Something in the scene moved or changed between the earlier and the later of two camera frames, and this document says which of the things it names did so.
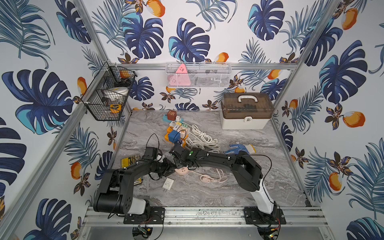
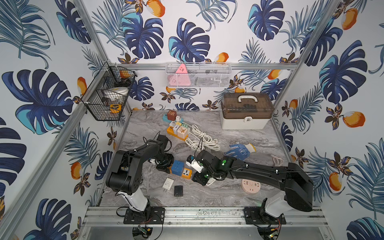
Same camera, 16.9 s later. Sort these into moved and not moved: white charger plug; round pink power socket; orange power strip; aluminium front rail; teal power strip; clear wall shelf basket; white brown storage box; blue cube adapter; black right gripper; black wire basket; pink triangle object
Moved: blue cube adapter; orange power strip; black right gripper; round pink power socket
Not moved: teal power strip; aluminium front rail; black wire basket; white brown storage box; white charger plug; pink triangle object; clear wall shelf basket
